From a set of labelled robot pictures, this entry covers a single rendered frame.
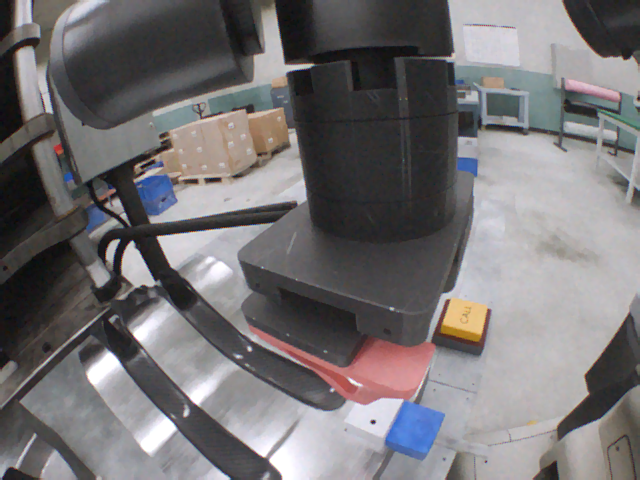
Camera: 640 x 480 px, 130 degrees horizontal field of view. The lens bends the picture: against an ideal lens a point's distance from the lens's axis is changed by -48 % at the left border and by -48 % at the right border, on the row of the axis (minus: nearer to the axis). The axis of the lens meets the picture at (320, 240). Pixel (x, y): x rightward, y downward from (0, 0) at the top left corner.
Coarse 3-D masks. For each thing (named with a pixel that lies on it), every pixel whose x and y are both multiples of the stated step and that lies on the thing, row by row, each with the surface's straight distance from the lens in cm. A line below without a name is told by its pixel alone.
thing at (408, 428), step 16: (384, 400) 26; (400, 400) 26; (352, 416) 25; (368, 416) 25; (384, 416) 25; (400, 416) 27; (416, 416) 27; (432, 416) 27; (352, 432) 27; (368, 432) 25; (384, 432) 25; (400, 432) 26; (416, 432) 26; (432, 432) 26; (400, 448) 27; (416, 448) 26; (448, 448) 28; (464, 448) 28; (480, 448) 28
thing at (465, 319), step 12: (456, 300) 45; (456, 312) 44; (468, 312) 44; (480, 312) 44; (444, 324) 42; (456, 324) 42; (468, 324) 42; (480, 324) 43; (456, 336) 43; (468, 336) 43; (480, 336) 42
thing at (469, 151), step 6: (462, 138) 362; (468, 138) 362; (474, 138) 362; (462, 144) 364; (474, 144) 363; (462, 150) 327; (468, 150) 356; (474, 150) 327; (462, 156) 329; (468, 156) 329; (474, 156) 327
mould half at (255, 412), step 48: (240, 288) 41; (144, 336) 39; (192, 336) 38; (96, 384) 40; (192, 384) 36; (240, 384) 34; (144, 432) 36; (240, 432) 31; (288, 432) 29; (336, 432) 28
